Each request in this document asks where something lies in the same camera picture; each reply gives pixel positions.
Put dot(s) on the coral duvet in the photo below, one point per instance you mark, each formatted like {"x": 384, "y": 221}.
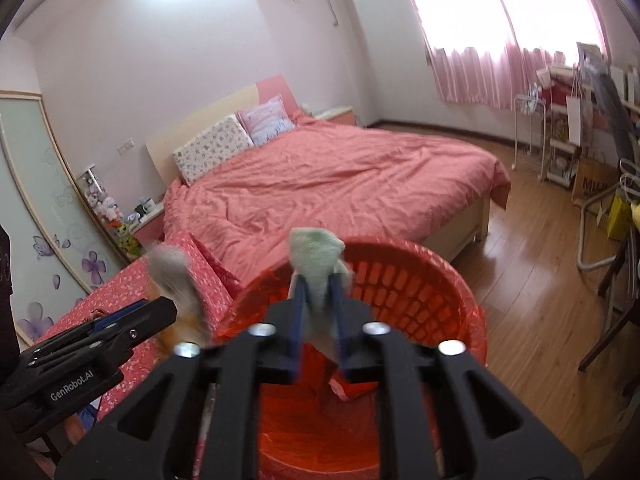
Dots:
{"x": 325, "y": 180}

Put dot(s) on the white shelf cart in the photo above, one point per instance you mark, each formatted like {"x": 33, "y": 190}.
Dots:
{"x": 562, "y": 160}

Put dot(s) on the dark cloth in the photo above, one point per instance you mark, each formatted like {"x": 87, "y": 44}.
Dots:
{"x": 5, "y": 280}

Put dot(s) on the cardboard box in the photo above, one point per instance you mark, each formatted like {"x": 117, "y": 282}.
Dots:
{"x": 592, "y": 182}

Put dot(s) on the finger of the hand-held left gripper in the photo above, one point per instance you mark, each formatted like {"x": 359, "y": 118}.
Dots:
{"x": 150, "y": 317}
{"x": 120, "y": 311}

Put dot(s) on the green plush toy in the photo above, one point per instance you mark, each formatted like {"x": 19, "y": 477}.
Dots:
{"x": 128, "y": 242}

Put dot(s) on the pink striped pillow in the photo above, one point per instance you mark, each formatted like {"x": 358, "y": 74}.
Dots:
{"x": 265, "y": 120}

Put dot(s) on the wardrobe door with purple flowers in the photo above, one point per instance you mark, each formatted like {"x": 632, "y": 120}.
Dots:
{"x": 45, "y": 210}

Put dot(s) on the white tissue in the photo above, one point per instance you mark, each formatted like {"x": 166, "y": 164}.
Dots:
{"x": 172, "y": 270}

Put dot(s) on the white paper bag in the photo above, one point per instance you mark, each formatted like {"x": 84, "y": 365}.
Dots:
{"x": 578, "y": 120}

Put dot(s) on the white bent tube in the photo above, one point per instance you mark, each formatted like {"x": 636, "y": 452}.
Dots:
{"x": 585, "y": 240}

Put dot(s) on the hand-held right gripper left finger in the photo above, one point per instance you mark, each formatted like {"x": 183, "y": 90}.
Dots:
{"x": 298, "y": 320}

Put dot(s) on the white floral pillow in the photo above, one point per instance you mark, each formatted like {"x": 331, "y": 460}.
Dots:
{"x": 212, "y": 147}

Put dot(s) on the pink nightstand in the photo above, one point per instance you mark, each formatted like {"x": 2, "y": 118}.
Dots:
{"x": 150, "y": 227}
{"x": 336, "y": 114}

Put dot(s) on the pink curtain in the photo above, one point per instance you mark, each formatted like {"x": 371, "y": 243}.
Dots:
{"x": 500, "y": 60}

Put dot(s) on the grey garment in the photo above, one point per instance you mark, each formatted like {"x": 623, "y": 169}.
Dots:
{"x": 607, "y": 95}

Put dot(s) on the orange plastic basket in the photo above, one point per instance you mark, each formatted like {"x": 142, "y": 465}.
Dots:
{"x": 415, "y": 285}

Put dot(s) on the pile of plush toys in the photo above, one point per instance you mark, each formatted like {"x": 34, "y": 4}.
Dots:
{"x": 104, "y": 205}

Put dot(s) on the red floral tablecloth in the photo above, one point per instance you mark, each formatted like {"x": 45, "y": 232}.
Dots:
{"x": 135, "y": 285}

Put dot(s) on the dark wooden chair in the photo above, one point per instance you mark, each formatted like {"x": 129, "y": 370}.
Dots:
{"x": 617, "y": 300}

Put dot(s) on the cream wooden bed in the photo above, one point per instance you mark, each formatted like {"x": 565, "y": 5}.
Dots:
{"x": 200, "y": 120}

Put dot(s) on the yellow bag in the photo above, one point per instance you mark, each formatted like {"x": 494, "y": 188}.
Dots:
{"x": 620, "y": 217}

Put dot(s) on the wall socket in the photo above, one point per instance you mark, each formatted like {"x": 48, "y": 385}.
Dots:
{"x": 126, "y": 146}

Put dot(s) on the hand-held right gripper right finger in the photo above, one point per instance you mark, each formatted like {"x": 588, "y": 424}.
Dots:
{"x": 340, "y": 320}

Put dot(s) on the pale green tissue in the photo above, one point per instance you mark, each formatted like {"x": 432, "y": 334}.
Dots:
{"x": 312, "y": 265}

